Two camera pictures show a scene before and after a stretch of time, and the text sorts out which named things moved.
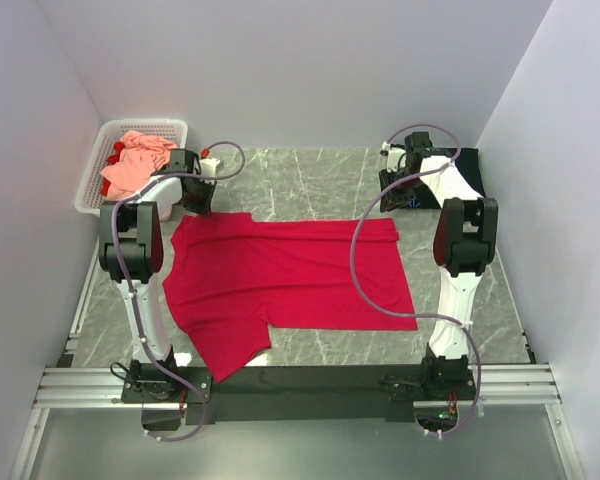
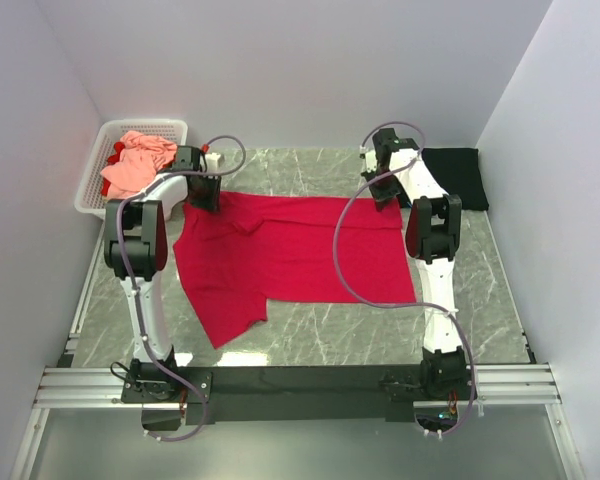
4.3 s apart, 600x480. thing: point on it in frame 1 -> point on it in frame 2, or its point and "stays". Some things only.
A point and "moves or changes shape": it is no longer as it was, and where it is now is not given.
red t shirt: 230,279 moves or changes shape
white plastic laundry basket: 89,196 stays
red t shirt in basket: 114,159 stays
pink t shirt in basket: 140,156 stays
